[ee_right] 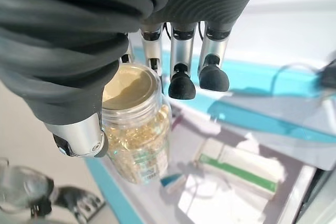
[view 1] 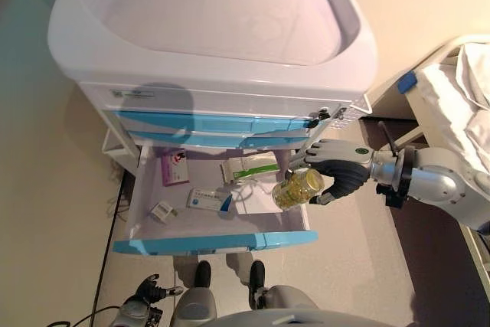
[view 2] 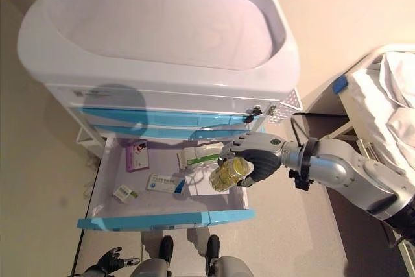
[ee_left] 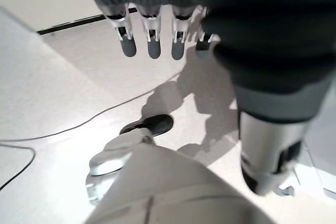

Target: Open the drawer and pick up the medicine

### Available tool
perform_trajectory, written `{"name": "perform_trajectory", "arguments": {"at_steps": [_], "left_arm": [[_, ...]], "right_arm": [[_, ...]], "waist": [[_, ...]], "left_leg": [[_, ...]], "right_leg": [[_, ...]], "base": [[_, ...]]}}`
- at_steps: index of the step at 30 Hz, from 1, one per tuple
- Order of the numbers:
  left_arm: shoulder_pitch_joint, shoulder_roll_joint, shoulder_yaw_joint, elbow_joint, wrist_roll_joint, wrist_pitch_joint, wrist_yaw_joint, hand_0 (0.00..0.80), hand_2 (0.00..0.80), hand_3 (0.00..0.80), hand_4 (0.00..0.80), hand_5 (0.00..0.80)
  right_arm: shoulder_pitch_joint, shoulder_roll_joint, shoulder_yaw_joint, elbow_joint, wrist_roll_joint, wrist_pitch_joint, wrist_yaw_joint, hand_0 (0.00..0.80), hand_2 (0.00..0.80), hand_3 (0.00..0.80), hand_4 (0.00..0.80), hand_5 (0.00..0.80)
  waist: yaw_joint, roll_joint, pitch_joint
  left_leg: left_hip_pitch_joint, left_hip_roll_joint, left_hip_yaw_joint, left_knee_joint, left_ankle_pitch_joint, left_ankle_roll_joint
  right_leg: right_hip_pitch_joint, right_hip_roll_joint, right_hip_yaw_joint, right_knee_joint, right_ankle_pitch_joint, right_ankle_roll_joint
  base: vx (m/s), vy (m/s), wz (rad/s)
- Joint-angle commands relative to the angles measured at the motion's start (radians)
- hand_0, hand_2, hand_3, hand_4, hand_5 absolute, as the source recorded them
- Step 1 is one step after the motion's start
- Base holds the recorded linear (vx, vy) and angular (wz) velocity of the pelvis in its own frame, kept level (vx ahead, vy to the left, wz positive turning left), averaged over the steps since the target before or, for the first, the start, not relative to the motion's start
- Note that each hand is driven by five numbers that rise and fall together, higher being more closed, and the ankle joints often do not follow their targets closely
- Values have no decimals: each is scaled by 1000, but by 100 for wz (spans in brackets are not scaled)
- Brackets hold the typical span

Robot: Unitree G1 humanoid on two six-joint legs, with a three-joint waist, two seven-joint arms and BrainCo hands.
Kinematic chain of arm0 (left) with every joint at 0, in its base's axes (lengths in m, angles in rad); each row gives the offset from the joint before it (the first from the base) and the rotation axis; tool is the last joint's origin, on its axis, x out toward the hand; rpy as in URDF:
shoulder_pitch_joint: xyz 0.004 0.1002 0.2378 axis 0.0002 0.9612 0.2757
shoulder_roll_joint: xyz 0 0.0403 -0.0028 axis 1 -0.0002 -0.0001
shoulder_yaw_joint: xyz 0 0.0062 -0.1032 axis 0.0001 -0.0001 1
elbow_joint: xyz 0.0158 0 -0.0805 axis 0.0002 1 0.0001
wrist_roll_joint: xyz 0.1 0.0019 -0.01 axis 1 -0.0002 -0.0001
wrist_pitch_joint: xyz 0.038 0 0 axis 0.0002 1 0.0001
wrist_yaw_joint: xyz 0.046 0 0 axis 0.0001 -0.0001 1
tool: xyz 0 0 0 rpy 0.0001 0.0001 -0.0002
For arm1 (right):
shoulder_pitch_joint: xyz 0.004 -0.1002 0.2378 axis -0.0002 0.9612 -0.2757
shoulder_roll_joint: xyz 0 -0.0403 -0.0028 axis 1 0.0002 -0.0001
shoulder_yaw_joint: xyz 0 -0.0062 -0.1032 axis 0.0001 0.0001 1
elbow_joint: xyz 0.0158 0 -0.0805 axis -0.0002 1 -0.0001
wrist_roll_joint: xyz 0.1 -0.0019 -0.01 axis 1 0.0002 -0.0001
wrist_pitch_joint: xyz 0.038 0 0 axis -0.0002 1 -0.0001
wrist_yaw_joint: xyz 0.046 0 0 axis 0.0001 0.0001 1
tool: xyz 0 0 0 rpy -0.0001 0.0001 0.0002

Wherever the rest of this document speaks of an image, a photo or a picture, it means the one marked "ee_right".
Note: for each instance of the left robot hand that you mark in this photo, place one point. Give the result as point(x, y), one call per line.
point(78, 200)

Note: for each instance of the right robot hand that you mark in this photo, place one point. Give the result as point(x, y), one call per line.
point(65, 37)

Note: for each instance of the blue front cart drawer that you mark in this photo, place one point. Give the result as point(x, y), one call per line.
point(113, 195)

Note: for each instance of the clear yellow capsule bottle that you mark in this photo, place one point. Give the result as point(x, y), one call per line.
point(136, 140)

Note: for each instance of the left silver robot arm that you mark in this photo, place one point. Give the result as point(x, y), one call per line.
point(23, 187)

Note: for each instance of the blue white medicine box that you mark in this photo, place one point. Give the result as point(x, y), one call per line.
point(172, 182)

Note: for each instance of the green white medicine box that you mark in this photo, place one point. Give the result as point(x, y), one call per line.
point(236, 167)

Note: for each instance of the clear plastic tubing bag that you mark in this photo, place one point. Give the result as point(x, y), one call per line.
point(210, 203)

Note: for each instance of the white blue medical cart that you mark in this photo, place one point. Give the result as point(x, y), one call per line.
point(249, 72)

